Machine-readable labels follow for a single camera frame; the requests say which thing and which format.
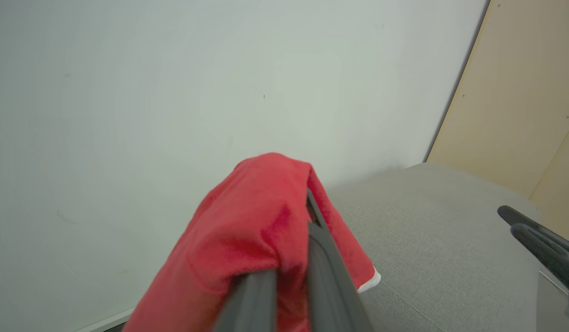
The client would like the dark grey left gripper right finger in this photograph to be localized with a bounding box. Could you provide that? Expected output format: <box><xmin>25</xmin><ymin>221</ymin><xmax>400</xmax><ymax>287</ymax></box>
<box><xmin>306</xmin><ymin>188</ymin><xmax>373</xmax><ymax>332</ymax></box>

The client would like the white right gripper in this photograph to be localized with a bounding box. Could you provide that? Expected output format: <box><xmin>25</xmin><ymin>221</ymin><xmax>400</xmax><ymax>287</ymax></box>
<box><xmin>497</xmin><ymin>205</ymin><xmax>569</xmax><ymax>332</ymax></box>

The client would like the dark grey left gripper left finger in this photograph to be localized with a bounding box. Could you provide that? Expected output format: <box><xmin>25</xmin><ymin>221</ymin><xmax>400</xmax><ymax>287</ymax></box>
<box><xmin>213</xmin><ymin>269</ymin><xmax>279</xmax><ymax>332</ymax></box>

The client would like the red garment with white trim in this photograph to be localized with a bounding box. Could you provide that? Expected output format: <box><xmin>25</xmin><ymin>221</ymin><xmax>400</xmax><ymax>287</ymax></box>
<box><xmin>122</xmin><ymin>152</ymin><xmax>382</xmax><ymax>332</ymax></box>

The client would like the grey fabric sofa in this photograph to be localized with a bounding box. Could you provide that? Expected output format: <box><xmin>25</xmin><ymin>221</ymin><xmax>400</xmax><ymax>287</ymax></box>
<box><xmin>325</xmin><ymin>162</ymin><xmax>569</xmax><ymax>332</ymax></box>

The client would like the beige wooden panel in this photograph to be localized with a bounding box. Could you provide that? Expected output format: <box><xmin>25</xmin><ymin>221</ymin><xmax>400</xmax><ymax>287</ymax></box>
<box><xmin>425</xmin><ymin>0</ymin><xmax>569</xmax><ymax>240</ymax></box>

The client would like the white and grey baseboard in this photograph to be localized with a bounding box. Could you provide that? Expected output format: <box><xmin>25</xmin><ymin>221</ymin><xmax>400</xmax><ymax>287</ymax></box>
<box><xmin>76</xmin><ymin>308</ymin><xmax>136</xmax><ymax>332</ymax></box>

